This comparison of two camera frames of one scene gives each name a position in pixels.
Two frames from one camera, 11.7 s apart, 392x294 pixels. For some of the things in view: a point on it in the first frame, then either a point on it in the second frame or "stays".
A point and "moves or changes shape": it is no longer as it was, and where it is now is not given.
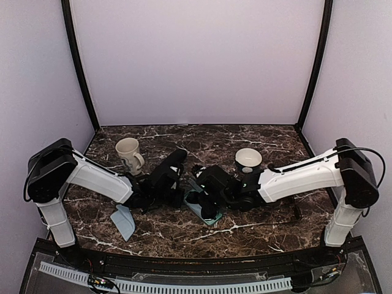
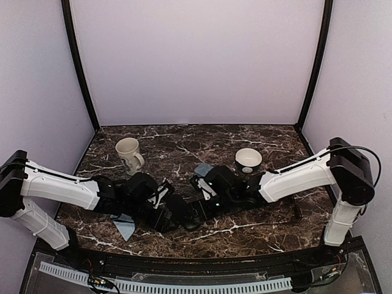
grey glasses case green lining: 196,207 moves or changes shape
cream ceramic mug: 128,150 stays
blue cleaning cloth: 124,219 stays
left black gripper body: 176,203 to 154,223
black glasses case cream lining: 177,157 to 180,207
